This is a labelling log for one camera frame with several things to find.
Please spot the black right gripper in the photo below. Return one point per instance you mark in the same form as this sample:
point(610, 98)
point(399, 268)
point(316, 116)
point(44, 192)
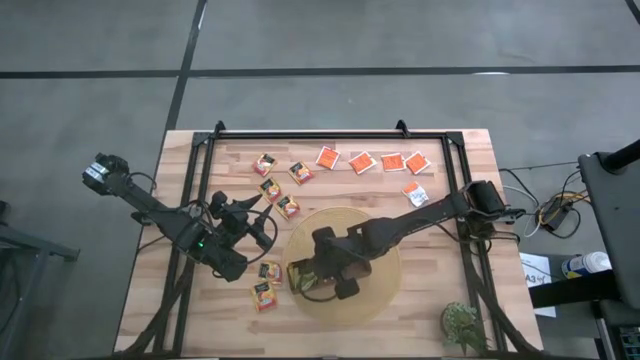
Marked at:
point(337, 260)

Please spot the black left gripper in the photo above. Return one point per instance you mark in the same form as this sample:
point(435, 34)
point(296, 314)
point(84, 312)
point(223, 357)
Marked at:
point(232, 222)

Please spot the green lemon lime tea bag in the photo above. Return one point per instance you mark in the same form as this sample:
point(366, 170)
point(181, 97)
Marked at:
point(302, 280)

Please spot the brown wooden tea organizer box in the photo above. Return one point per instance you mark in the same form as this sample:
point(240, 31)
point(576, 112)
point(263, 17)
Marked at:
point(361, 272)

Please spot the bright orange tea sachet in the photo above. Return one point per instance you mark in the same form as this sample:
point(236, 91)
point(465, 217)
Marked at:
point(416, 194)
point(327, 158)
point(362, 163)
point(417, 163)
point(393, 162)

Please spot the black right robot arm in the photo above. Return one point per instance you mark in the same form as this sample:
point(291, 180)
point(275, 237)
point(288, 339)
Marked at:
point(425, 215)

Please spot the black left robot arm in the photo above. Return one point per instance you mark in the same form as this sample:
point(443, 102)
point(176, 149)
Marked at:
point(150, 206)

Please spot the round woven straw placemat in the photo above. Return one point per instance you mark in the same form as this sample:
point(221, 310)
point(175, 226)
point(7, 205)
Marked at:
point(350, 310)

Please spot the small potted green plant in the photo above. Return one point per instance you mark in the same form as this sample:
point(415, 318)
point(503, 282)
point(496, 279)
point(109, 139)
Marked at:
point(462, 327)

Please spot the white paper sheet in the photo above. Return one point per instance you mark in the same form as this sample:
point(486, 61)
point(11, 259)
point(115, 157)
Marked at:
point(537, 270)

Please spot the black power strip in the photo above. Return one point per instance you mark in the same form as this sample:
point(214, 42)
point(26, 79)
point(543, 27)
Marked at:
point(557, 215)

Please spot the black stand base bar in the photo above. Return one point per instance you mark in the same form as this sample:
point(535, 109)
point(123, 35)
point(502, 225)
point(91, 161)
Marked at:
point(570, 291)

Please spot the white canister blue yellow label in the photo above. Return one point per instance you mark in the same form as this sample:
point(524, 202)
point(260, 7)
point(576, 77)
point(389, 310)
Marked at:
point(590, 262)

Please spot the dark grey equipment stand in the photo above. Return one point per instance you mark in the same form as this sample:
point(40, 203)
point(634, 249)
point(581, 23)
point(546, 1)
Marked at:
point(615, 225)

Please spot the dark electronic device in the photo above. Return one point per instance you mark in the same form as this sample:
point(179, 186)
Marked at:
point(630, 345)

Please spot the black aluminium rig frame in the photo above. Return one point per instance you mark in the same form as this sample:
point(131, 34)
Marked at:
point(325, 135)

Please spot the grey side table frame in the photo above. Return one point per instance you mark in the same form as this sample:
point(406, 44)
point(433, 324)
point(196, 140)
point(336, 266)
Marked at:
point(40, 245)

